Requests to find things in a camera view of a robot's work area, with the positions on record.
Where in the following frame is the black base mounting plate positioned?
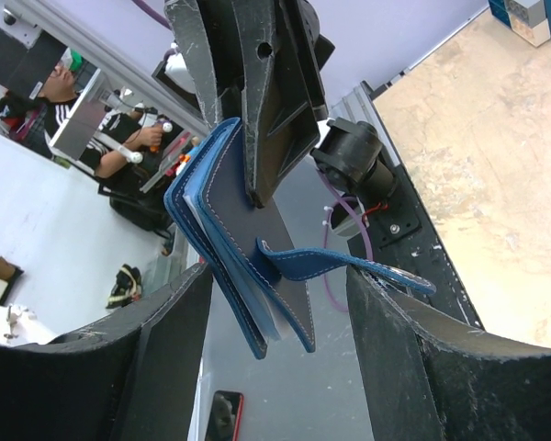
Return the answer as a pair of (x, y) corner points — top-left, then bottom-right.
(366, 153), (484, 329)

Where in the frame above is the blue leather card holder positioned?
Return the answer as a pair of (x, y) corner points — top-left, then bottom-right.
(164, 118), (436, 359)

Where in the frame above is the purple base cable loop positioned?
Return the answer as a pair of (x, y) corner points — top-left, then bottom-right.
(320, 195), (376, 313)

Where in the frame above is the blue grey block toy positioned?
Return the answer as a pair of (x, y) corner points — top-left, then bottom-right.
(488, 0), (551, 48)

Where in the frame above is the seated person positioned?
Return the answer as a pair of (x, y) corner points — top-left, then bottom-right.
(0, 48), (185, 231)

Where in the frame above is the aluminium frame rail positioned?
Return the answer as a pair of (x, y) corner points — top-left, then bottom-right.
(329, 69), (410, 132)

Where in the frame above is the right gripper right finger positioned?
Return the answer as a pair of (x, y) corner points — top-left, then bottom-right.
(346, 267), (551, 440)

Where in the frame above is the red smartphone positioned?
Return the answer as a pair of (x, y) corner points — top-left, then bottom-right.
(204, 390), (244, 441)

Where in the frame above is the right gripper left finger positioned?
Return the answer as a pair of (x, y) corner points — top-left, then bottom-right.
(0, 264), (212, 440)

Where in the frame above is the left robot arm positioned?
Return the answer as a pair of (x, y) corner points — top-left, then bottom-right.
(164, 0), (394, 208)

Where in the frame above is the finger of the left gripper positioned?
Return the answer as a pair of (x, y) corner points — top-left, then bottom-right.
(164, 0), (225, 129)
(232, 1), (327, 208)

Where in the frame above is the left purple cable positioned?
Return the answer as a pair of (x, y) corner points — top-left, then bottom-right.
(135, 0), (174, 31)

